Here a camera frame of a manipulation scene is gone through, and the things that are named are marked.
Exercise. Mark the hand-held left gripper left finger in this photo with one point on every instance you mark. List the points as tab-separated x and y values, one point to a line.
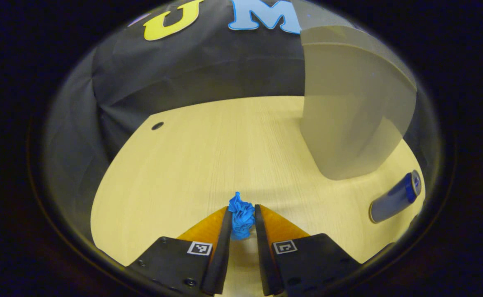
221	255

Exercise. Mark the blue pop can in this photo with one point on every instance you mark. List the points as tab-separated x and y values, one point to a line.
394	198

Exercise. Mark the white desktop garbage bin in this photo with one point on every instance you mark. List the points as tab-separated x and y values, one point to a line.
348	115

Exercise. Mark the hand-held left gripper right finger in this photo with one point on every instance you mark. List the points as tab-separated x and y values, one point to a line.
264	255

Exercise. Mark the blue paper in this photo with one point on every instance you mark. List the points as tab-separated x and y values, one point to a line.
241	216

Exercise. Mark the black backdrop cloth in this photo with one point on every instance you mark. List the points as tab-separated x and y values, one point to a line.
204	70

